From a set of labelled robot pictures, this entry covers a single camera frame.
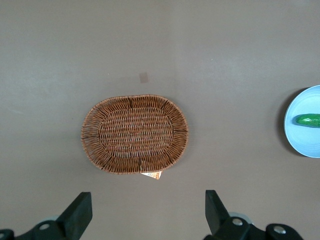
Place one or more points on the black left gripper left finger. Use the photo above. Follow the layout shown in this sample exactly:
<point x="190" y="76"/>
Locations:
<point x="75" y="220"/>

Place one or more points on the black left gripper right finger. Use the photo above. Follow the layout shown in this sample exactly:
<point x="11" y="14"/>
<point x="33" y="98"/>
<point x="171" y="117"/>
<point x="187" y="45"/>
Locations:
<point x="220" y="225"/>

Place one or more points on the orange paper tag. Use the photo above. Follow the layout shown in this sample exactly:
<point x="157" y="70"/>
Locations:
<point x="153" y="175"/>

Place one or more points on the brown wicker basket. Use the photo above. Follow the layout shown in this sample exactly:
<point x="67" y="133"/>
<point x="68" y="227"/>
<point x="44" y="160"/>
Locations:
<point x="135" y="135"/>

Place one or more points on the light blue plate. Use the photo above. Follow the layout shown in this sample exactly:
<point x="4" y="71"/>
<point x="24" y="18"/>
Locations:
<point x="305" y="140"/>

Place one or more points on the green cucumber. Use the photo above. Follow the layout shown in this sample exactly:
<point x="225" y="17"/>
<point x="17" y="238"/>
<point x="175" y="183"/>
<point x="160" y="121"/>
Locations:
<point x="308" y="120"/>

